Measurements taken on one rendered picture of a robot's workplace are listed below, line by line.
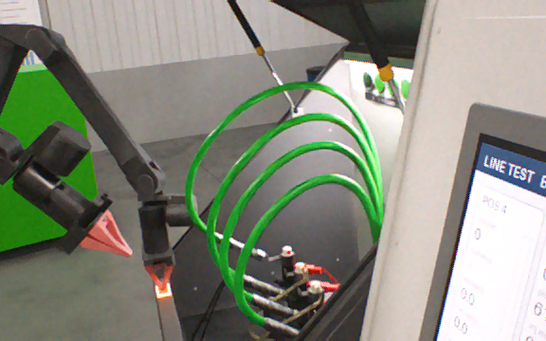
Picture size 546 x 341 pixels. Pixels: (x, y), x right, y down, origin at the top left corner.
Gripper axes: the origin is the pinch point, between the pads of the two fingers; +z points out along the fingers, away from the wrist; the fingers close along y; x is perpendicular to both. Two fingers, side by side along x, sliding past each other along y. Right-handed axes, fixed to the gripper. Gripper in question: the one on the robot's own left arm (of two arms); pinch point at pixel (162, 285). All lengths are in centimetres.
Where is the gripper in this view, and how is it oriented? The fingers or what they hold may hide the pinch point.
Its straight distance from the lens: 133.6
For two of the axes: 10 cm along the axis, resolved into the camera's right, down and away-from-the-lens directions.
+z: 0.8, 9.6, 2.7
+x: -9.6, 1.5, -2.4
